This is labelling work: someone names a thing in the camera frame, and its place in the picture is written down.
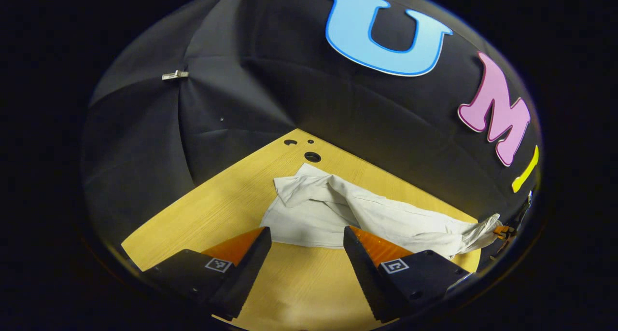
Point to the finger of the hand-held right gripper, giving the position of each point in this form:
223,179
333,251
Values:
504,231

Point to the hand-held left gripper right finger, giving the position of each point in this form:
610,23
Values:
362,268

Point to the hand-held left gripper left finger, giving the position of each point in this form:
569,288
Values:
248,268

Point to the white jeans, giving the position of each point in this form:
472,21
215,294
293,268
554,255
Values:
314,215

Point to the black backdrop cloth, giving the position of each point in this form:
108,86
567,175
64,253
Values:
270,89

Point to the metal clip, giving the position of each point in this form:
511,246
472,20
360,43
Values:
175,75

